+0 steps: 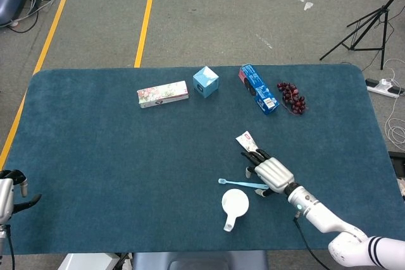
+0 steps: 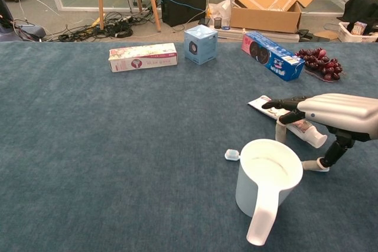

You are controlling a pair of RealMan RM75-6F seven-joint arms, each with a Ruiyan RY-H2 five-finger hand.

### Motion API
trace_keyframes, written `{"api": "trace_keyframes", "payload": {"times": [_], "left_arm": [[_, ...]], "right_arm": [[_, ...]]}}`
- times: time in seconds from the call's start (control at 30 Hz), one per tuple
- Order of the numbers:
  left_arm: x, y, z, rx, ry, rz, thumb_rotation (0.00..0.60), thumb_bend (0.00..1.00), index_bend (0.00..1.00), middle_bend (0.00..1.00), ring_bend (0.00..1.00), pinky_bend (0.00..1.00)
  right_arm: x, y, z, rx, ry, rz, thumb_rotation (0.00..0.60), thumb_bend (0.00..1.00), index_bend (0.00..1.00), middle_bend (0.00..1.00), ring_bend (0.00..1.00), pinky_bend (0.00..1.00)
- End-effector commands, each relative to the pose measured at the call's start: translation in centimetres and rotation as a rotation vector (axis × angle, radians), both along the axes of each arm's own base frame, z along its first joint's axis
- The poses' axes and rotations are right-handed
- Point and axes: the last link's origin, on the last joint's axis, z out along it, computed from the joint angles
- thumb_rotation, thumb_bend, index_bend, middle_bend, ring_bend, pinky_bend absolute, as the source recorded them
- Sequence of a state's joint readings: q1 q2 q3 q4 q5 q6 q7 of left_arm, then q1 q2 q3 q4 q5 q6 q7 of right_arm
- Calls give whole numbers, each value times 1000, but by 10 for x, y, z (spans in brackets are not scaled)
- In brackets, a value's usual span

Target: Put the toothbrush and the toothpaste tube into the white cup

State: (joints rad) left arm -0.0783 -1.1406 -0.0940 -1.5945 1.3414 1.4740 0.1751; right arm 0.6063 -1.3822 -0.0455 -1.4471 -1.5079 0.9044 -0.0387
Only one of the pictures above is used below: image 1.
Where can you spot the floral toothpaste tube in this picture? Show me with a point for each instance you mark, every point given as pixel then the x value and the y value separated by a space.
pixel 246 139

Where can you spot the red grape bunch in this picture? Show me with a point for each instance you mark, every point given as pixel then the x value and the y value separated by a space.
pixel 292 97

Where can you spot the floral rectangular box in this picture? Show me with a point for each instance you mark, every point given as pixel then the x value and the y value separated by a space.
pixel 163 94

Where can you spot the black tripod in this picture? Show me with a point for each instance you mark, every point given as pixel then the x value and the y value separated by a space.
pixel 384 10

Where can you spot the light blue toothbrush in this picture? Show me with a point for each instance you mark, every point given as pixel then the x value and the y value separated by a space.
pixel 240 183

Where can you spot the light blue cube box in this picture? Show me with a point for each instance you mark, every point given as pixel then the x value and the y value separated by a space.
pixel 205 83

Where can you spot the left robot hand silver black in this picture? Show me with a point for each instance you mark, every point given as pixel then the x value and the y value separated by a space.
pixel 6 194

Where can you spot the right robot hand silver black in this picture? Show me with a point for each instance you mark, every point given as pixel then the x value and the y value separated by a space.
pixel 275 175

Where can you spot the white base panel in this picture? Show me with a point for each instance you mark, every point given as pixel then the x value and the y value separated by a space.
pixel 88 262

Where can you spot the blue table mat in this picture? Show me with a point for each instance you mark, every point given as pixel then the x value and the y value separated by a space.
pixel 95 156

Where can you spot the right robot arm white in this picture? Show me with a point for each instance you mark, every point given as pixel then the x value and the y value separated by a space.
pixel 316 213

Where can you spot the white power strip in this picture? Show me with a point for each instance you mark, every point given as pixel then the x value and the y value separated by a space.
pixel 378 87

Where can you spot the blue rectangular package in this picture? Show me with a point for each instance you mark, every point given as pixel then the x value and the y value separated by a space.
pixel 259 89

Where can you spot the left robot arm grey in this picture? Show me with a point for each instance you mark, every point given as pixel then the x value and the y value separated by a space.
pixel 2 238

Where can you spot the black case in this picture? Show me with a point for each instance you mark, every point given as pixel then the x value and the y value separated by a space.
pixel 398 159

